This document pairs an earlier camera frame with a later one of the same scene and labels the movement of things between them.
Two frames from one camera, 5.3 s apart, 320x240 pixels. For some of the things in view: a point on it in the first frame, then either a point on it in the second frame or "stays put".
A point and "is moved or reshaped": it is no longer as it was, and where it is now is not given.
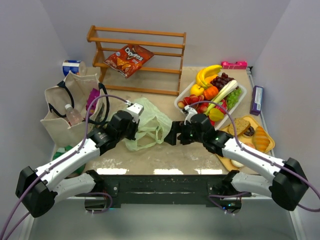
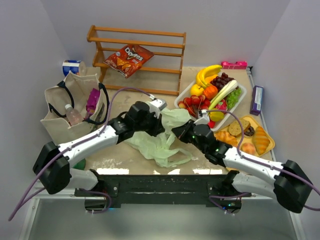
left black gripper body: (135, 129) → (157, 125)
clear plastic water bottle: (74, 116) stays put
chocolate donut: (249, 132) stays put
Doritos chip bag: (128, 59) stays put
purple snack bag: (94, 93) stays put
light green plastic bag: (154, 127) is moved or reshaped
